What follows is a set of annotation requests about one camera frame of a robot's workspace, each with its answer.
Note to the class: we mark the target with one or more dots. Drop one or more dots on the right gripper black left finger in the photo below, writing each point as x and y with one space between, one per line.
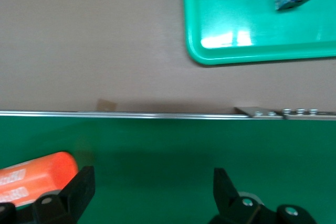
78 195

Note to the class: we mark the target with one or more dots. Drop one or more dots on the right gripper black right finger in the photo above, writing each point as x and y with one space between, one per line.
225 197

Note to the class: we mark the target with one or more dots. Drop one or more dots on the orange 4680 cylinder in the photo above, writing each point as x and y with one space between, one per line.
34 176

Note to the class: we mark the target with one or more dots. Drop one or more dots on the green conveyor belt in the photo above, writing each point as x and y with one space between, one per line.
168 150

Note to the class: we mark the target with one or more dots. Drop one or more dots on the green plastic tray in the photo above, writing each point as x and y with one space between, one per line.
236 24

